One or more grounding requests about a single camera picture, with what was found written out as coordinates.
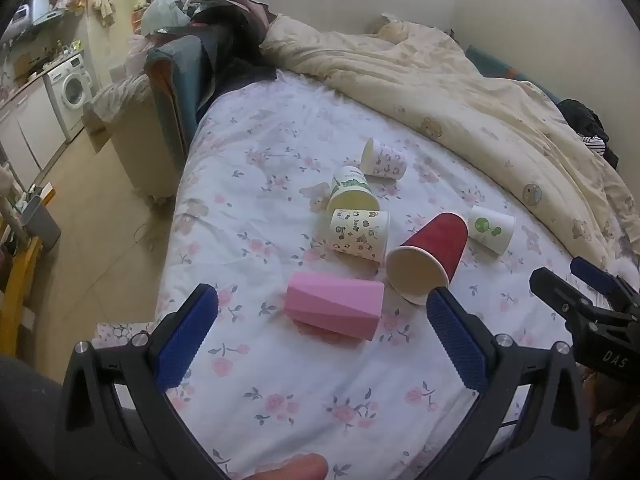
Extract range hood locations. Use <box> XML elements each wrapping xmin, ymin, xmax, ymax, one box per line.
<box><xmin>27</xmin><ymin>0</ymin><xmax>67</xmax><ymax>27</ymax></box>

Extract green and yellow paper cup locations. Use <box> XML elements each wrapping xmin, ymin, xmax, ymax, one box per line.
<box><xmin>326</xmin><ymin>165</ymin><xmax>381</xmax><ymax>216</ymax></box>

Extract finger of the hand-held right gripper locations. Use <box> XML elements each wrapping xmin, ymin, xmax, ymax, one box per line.
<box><xmin>529</xmin><ymin>266</ymin><xmax>598</xmax><ymax>333</ymax></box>
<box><xmin>570</xmin><ymin>256</ymin><xmax>640</xmax><ymax>313</ymax></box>

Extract red paper cup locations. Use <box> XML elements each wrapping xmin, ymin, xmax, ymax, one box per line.
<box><xmin>385</xmin><ymin>212</ymin><xmax>469</xmax><ymax>307</ymax></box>

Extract white washing machine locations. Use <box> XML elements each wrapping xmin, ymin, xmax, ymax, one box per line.
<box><xmin>44</xmin><ymin>52</ymin><xmax>97</xmax><ymax>139</ymax></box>

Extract pink faceted cup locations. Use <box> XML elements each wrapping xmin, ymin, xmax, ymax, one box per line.
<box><xmin>284</xmin><ymin>271</ymin><xmax>386</xmax><ymax>343</ymax></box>

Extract cream bear print quilt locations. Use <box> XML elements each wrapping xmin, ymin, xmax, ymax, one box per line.
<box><xmin>260</xmin><ymin>12</ymin><xmax>640</xmax><ymax>281</ymax></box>

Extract yellow stool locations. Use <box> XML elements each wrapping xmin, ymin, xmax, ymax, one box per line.
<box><xmin>0</xmin><ymin>230</ymin><xmax>44</xmax><ymax>357</ymax></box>

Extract teal pillow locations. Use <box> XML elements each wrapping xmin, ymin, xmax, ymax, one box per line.
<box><xmin>466</xmin><ymin>44</ymin><xmax>562</xmax><ymax>107</ymax></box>

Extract white plastic bag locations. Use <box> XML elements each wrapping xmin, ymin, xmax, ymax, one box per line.
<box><xmin>140</xmin><ymin>0</ymin><xmax>193</xmax><ymax>36</ymax></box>

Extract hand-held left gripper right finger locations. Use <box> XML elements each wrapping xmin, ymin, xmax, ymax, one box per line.
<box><xmin>414</xmin><ymin>286</ymin><xmax>594</xmax><ymax>480</ymax></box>

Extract person's left hand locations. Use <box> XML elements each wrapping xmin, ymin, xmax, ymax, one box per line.
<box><xmin>254</xmin><ymin>452</ymin><xmax>329</xmax><ymax>480</ymax></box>

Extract checkered cloth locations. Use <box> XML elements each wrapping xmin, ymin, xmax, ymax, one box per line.
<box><xmin>91</xmin><ymin>76</ymin><xmax>152</xmax><ymax>122</ymax></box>

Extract dark clothing heap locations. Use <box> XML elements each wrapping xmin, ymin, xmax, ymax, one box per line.
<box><xmin>556</xmin><ymin>98</ymin><xmax>622</xmax><ymax>168</ymax></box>

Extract white kitchen cabinet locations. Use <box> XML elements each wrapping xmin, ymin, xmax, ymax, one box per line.
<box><xmin>0</xmin><ymin>77</ymin><xmax>68</xmax><ymax>188</ymax></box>

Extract white cup with purple print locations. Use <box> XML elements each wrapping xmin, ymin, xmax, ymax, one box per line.
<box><xmin>361</xmin><ymin>137</ymin><xmax>408</xmax><ymax>181</ymax></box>

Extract dark grey pants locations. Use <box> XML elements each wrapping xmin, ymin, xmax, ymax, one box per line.
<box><xmin>0</xmin><ymin>354</ymin><xmax>68</xmax><ymax>480</ymax></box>

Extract black clothes pile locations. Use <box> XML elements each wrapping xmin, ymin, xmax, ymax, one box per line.
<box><xmin>187</xmin><ymin>0</ymin><xmax>278</xmax><ymax>103</ymax></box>

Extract white cup with green print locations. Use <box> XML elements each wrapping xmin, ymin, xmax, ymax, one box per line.
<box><xmin>466</xmin><ymin>205</ymin><xmax>516</xmax><ymax>256</ymax></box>

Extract white cup with cartoon print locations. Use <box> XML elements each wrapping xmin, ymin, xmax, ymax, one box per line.
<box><xmin>327</xmin><ymin>208</ymin><xmax>390</xmax><ymax>263</ymax></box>

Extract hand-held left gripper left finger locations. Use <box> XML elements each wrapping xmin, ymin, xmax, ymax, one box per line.
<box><xmin>55</xmin><ymin>283</ymin><xmax>232</xmax><ymax>480</ymax></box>

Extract cardboard box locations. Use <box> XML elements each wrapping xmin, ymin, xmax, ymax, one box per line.
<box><xmin>81</xmin><ymin>104</ymin><xmax>115</xmax><ymax>155</ymax></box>

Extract blue upholstered chair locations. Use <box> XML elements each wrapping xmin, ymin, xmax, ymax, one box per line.
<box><xmin>144</xmin><ymin>34</ymin><xmax>217</xmax><ymax>161</ymax></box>

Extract floral bed sheet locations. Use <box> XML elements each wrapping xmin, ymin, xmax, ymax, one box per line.
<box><xmin>95</xmin><ymin>67</ymin><xmax>626</xmax><ymax>480</ymax></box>

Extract grey waste bin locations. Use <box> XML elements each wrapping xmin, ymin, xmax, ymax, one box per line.
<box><xmin>20</xmin><ymin>194</ymin><xmax>62</xmax><ymax>252</ymax></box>

